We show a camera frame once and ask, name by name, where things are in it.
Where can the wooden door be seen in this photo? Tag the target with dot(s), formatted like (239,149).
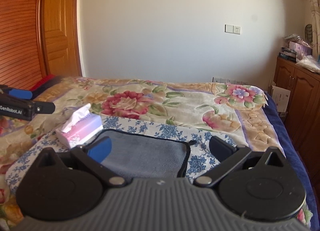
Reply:
(38,38)

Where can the dark blue bed sheet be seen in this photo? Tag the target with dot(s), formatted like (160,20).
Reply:
(292,156)

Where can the white wall switch socket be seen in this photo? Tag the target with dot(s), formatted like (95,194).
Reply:
(232,29)

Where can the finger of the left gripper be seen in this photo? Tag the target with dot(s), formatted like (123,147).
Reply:
(25,109)
(18,93)

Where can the clutter pile on cabinet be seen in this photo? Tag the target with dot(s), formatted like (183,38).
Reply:
(299,50)

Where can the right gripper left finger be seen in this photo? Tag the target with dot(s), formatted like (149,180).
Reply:
(91,156)

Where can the patterned beige curtain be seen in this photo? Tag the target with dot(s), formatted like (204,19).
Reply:
(311,1)

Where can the pink white tissue pack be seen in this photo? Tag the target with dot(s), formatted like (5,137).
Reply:
(80,127)

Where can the purple and grey towel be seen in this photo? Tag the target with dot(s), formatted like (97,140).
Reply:
(141,156)

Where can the white wall outlet strip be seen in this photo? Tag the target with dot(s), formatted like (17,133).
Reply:
(228,81)

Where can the wooden sideboard cabinet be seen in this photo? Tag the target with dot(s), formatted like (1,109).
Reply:
(302,120)

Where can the floral beige bed blanket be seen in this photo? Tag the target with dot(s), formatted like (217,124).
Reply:
(222,107)

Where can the white paper box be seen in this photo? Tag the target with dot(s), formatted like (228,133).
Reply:
(281,98)

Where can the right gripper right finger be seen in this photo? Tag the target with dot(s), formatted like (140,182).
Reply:
(230,158)

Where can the blue floral white cloth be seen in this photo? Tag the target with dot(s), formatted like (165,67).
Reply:
(200,159)

